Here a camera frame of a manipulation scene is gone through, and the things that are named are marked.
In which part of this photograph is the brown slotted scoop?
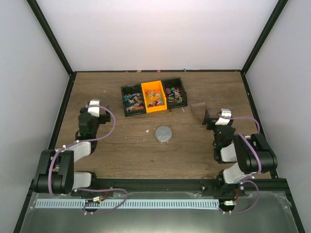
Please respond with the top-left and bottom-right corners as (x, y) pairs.
(190, 102), (207, 120)

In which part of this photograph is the black bin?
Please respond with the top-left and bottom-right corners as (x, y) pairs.
(121, 84), (146, 117)
(161, 77), (188, 109)

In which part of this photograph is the white round lid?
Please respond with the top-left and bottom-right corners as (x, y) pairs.
(155, 126), (173, 139)

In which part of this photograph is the orange candy bin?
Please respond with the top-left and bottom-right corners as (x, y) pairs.
(141, 80), (168, 114)

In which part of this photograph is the clear plastic cup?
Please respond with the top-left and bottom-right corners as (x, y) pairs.
(156, 138), (171, 145)

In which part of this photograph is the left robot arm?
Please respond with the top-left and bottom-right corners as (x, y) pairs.
(33, 100), (116, 196)

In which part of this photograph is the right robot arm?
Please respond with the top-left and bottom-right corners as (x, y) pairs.
(202, 109), (278, 196)

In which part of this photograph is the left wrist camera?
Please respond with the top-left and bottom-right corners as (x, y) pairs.
(87, 100), (100, 117)

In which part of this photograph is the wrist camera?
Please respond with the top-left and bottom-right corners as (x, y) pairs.
(87, 100), (100, 117)
(215, 108), (232, 125)

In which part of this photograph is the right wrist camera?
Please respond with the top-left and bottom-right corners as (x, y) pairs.
(215, 108), (232, 125)

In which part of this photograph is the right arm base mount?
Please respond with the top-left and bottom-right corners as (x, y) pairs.
(200, 175), (245, 198)

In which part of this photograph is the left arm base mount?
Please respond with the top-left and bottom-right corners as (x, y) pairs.
(70, 181), (115, 198)

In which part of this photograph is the light blue slotted rail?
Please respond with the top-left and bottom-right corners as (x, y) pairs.
(35, 199), (219, 210)

